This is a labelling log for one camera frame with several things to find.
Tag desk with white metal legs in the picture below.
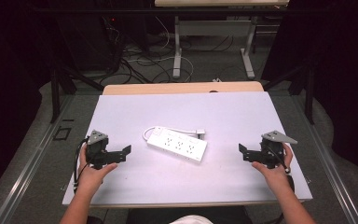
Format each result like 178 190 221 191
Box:
154 0 291 80

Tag white table board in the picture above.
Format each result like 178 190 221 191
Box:
62 91 313 208

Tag white power strip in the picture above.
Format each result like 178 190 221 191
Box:
146 125 209 163

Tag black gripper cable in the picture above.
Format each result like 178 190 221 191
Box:
267 144 296 192
73 137 90 191

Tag person's right hand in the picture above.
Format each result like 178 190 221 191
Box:
251 144 295 194

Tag white power strip cable with plug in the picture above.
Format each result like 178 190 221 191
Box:
142 125 206 142

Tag person's left hand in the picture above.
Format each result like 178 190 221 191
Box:
76 145 119 196

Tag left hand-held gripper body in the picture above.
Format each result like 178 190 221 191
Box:
85 129 117 171

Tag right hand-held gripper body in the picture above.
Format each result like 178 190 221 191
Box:
259 130 298 170

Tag wooden table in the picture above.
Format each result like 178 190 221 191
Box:
102 80 265 96

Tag person's dark pants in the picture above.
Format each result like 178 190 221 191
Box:
87 205 282 224

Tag metal floor rail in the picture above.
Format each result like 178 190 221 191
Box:
290 94 358 224
0 94 76 224

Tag black floor socket frame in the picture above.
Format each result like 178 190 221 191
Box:
52 125 73 142

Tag dark computer tower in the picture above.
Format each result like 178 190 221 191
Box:
54 12 124 74

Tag person's white shirt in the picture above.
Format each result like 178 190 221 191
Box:
169 214 214 224

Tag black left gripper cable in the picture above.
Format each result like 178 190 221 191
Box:
73 137 90 191

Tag white floor cable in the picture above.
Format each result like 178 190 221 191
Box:
126 15 196 84

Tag black metal stand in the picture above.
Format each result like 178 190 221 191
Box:
49 60 105 124
262 60 315 126

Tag bundle of black floor cables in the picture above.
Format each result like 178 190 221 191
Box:
103 18 176 86

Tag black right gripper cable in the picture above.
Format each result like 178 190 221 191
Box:
267 144 296 192

